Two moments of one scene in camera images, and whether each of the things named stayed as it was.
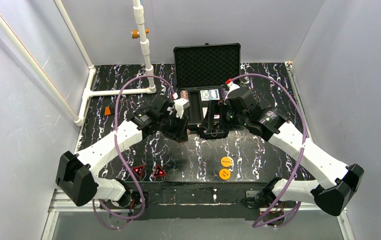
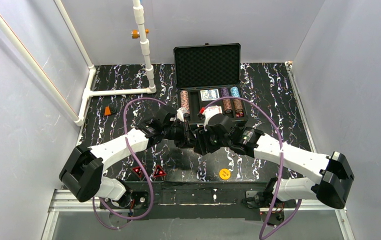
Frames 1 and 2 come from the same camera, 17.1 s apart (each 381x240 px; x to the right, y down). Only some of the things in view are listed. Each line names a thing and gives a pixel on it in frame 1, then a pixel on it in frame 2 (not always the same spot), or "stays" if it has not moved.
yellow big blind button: [224, 174] stays
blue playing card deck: [209, 95] stays
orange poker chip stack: [184, 94] stays
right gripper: [212, 129] -> [202, 142]
